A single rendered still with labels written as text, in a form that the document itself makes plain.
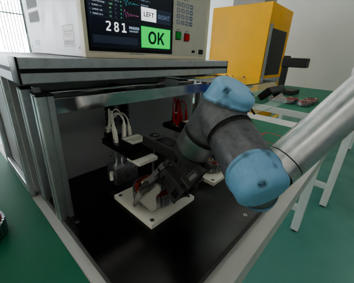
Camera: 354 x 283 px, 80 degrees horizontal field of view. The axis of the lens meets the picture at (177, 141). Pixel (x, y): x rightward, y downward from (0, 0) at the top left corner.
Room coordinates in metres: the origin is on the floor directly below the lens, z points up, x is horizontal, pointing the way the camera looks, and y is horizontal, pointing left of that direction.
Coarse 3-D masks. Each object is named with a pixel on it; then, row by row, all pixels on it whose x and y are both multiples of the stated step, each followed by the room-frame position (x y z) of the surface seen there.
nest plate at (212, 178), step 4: (216, 172) 0.60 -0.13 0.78; (220, 172) 0.60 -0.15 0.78; (204, 176) 0.57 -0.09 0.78; (208, 176) 0.57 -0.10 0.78; (212, 176) 0.58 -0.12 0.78; (216, 176) 0.58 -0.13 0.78; (220, 176) 0.58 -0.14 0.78; (204, 180) 0.56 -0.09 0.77; (208, 180) 0.55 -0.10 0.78; (212, 180) 0.55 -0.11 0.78; (216, 180) 0.55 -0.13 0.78; (220, 180) 0.57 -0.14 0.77; (212, 184) 0.54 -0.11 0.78
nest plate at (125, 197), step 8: (120, 192) 0.47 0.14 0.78; (128, 192) 0.47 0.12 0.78; (120, 200) 0.44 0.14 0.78; (128, 200) 0.44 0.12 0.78; (184, 200) 0.45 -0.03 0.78; (192, 200) 0.47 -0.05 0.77; (128, 208) 0.42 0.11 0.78; (136, 208) 0.41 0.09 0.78; (144, 208) 0.41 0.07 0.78; (160, 208) 0.42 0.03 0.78; (168, 208) 0.42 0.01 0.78; (176, 208) 0.42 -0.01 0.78; (136, 216) 0.40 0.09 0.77; (144, 216) 0.39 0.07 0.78; (152, 216) 0.39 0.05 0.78; (160, 216) 0.39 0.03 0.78; (168, 216) 0.40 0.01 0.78; (152, 224) 0.36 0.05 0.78
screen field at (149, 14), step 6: (144, 12) 0.61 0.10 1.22; (150, 12) 0.62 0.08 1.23; (156, 12) 0.64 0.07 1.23; (162, 12) 0.66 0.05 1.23; (168, 12) 0.67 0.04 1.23; (144, 18) 0.61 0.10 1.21; (150, 18) 0.62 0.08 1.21; (156, 18) 0.64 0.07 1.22; (162, 18) 0.66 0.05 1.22; (168, 18) 0.67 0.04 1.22; (168, 24) 0.67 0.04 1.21
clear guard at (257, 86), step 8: (184, 80) 0.64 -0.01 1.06; (192, 80) 0.62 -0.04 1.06; (200, 80) 0.62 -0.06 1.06; (208, 80) 0.63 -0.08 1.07; (240, 80) 0.67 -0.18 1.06; (248, 80) 0.68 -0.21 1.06; (256, 80) 0.69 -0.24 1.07; (264, 80) 0.71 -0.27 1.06; (256, 88) 0.59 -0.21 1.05; (264, 88) 0.62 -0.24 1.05; (256, 96) 0.56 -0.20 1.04; (272, 96) 0.62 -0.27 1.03; (280, 96) 0.66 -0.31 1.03; (256, 104) 0.53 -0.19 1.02; (264, 104) 0.55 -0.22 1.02; (272, 104) 0.58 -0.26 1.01; (280, 104) 0.63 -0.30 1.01; (256, 112) 0.50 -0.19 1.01
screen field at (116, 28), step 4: (104, 20) 0.53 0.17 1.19; (108, 20) 0.53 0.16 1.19; (108, 24) 0.53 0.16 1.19; (112, 24) 0.54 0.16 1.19; (116, 24) 0.55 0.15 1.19; (120, 24) 0.56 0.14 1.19; (124, 24) 0.56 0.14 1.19; (108, 28) 0.53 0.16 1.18; (112, 28) 0.54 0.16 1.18; (116, 28) 0.55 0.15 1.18; (120, 28) 0.56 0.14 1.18; (124, 28) 0.56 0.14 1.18; (112, 32) 0.54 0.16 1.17; (116, 32) 0.55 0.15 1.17; (120, 32) 0.56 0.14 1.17; (124, 32) 0.56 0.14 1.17
